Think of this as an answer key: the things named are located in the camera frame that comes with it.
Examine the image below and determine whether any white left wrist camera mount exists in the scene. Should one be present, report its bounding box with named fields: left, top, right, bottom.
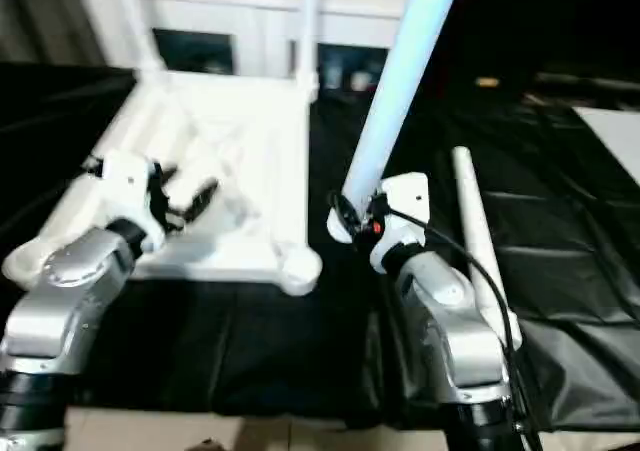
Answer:
left=86, top=152, right=167, bottom=256

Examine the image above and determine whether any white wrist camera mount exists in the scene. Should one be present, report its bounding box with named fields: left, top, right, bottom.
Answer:
left=86, top=152, right=167, bottom=256
left=368, top=171, right=432, bottom=276

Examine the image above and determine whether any black cabinet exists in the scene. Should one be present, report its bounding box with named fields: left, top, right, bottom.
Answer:
left=399, top=0, right=640, bottom=90

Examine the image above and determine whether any white cabinet with glass doors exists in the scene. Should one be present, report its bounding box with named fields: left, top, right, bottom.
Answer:
left=73, top=0, right=407, bottom=91

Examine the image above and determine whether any white plastic table top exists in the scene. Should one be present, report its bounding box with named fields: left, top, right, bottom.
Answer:
left=1, top=69, right=325, bottom=298

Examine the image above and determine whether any grey curtain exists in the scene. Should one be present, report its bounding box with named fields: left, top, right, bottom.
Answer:
left=0, top=0, right=107, bottom=66

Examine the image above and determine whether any black mat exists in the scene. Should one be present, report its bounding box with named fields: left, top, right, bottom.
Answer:
left=0, top=60, right=640, bottom=432

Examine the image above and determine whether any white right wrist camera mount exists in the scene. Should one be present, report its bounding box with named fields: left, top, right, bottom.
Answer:
left=368, top=171, right=432, bottom=276

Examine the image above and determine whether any white flat board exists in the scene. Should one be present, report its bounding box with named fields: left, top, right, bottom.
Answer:
left=571, top=105, right=640, bottom=183

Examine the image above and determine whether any white plastic table leg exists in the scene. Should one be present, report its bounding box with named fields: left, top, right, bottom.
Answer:
left=325, top=0, right=470, bottom=246
left=111, top=0, right=170, bottom=86
left=293, top=0, right=322, bottom=93
left=450, top=145, right=525, bottom=349

